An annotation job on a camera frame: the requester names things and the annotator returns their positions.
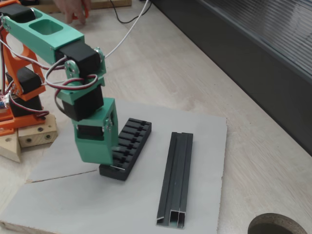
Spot person's bare hand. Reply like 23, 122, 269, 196
53, 0, 93, 25

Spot orange plastic handle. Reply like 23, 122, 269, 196
72, 0, 90, 20

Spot black aluminium profile bar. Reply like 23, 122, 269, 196
156, 132, 194, 229

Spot grey work mat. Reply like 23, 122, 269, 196
0, 98, 229, 234

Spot pale wooden base plank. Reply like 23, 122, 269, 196
0, 129, 22, 163

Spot red controller circuit board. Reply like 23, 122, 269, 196
0, 89, 10, 115

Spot black slotted holder block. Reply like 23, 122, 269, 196
98, 117, 152, 181

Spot thin black cable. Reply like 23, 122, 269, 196
109, 0, 147, 24

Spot red white black servo wire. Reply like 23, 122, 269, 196
9, 94, 50, 121

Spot wooden base block with screws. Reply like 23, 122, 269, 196
18, 113, 58, 148

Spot white usb cable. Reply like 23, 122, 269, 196
104, 0, 153, 59

